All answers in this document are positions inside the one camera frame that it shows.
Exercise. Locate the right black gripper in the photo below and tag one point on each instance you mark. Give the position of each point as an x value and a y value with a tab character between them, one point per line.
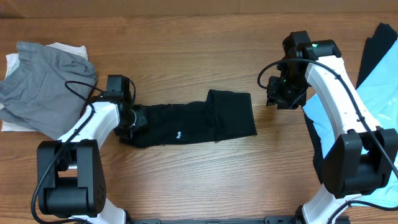
283	98

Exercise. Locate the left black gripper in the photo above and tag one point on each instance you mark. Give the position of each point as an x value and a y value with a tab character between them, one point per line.
142	120

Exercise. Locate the black Sydrogen garment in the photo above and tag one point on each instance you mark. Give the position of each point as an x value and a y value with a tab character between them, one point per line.
224	115

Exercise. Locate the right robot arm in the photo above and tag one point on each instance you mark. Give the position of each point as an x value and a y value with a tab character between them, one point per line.
361	160

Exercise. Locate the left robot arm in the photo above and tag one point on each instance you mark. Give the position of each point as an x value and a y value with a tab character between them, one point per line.
71	183

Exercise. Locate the grey folded garment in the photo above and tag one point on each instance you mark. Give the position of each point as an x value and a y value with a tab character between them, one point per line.
46	92

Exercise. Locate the light blue garment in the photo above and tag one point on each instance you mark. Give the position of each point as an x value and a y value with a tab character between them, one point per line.
373	109

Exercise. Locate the black garment under blue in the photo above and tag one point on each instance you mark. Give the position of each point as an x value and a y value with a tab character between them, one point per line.
377	46

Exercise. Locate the white folded garment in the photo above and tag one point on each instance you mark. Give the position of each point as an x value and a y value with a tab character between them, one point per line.
13	63

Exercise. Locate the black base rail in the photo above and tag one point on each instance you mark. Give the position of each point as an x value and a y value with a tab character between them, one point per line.
214	220

